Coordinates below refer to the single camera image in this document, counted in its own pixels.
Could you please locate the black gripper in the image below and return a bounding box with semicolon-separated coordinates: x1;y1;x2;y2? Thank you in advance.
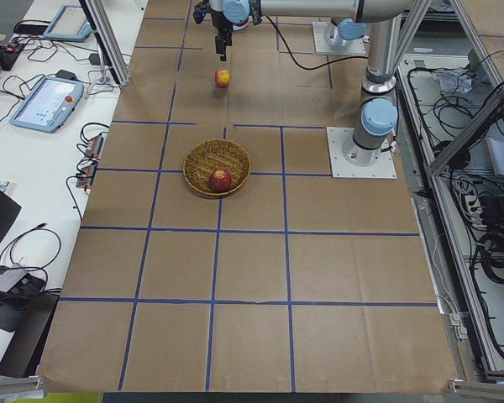
212;9;233;62

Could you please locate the red yellow apple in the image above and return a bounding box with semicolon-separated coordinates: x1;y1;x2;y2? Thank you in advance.
214;69;231;88

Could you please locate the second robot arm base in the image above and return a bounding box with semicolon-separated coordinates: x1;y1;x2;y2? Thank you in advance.
323;18;368;46

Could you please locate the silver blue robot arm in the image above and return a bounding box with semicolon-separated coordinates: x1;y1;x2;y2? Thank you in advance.
193;1;406;167

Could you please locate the round wicker basket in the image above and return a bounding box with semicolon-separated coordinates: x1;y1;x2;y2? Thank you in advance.
182;139;251;198

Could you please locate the dark red apple in basket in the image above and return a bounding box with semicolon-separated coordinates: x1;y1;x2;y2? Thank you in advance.
209;169;232;193

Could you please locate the far teach pendant tablet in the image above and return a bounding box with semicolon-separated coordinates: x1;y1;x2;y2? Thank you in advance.
43;5;92;42

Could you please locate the teach pendant tablet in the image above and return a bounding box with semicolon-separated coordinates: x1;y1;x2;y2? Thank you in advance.
43;5;92;42
9;76;85;133

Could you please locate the upper black orange adapter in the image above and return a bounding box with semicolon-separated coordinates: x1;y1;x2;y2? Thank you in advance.
83;134;104;159

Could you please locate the black orange adapter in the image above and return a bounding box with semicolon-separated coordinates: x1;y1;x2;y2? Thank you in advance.
76;164;97;191
83;134;104;159

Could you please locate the near teach pendant tablet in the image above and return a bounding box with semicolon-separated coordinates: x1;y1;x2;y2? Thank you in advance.
9;76;85;133

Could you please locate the lower black orange adapter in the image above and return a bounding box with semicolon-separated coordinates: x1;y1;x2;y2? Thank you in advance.
76;164;97;191

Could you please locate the black electronics board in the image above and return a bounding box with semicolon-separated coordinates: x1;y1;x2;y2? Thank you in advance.
0;40;26;71

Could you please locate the crumpled plastic bag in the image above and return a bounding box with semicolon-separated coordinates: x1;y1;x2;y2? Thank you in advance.
432;68;473;94

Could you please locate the brown paper table cover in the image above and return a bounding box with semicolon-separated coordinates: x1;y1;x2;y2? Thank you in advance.
39;1;457;393

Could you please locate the diagonal aluminium strut right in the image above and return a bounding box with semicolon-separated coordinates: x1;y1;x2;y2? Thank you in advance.
428;82;504;176

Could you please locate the white power strip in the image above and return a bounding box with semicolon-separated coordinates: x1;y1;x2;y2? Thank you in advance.
452;178;486;230

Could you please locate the grey usb hub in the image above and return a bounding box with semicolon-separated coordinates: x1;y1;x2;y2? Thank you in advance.
0;269;45;295

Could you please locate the black mat lower left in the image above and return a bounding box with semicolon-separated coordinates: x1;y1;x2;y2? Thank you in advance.
0;294;59;378

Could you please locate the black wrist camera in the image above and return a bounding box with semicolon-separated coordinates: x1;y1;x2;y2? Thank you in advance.
192;0;210;24

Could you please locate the aluminium frame post left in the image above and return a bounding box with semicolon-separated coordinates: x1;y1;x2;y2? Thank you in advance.
79;0;131;88

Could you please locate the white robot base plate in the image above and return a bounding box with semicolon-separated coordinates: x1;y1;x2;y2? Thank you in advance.
326;127;397;180

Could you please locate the aluminium rail right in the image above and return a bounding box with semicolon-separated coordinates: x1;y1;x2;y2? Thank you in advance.
397;13;504;382

